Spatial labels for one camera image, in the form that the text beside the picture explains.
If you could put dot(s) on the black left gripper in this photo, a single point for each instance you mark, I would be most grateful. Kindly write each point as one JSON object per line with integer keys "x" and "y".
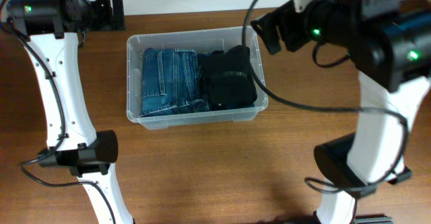
{"x": 102, "y": 12}

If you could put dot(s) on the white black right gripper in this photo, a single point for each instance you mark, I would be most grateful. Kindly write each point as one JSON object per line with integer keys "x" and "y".
{"x": 281, "y": 17}

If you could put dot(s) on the black garment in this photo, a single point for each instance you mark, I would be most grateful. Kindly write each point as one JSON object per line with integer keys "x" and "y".
{"x": 228, "y": 95}
{"x": 225, "y": 72}

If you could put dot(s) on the dark blue jeans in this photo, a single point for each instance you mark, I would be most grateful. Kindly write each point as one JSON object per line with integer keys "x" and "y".
{"x": 170, "y": 83}

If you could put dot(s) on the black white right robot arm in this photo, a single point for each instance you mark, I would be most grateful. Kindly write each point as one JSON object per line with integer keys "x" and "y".
{"x": 391, "y": 51}

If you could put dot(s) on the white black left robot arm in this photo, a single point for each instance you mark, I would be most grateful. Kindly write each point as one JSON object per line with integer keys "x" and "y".
{"x": 52, "y": 32}

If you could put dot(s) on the clear plastic storage bin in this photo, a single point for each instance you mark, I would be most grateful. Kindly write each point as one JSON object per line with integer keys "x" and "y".
{"x": 201, "y": 41}

